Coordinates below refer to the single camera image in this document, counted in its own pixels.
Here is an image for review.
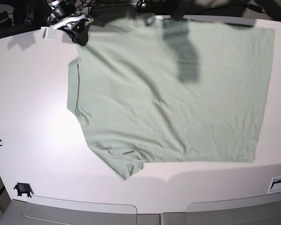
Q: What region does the black camera mount overhead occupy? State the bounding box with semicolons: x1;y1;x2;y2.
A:
170;0;189;21

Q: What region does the grey chair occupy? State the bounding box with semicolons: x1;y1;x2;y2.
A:
22;203;137;225
185;195;281;225

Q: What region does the black clamp on table edge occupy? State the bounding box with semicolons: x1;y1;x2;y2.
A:
14;183;34;198

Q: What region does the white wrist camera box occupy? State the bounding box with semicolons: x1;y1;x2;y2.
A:
40;26;57;40

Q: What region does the grey chair back right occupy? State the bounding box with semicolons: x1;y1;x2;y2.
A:
185;195;281;225

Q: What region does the black power adapter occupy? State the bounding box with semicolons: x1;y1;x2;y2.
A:
239;3;263;14

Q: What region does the light green T-shirt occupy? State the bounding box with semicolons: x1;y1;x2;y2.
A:
67;15;275;180

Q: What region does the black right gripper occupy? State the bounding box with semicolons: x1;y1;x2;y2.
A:
46;0;92;46

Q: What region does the grey chair back left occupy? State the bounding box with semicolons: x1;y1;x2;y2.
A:
22;203;137;225

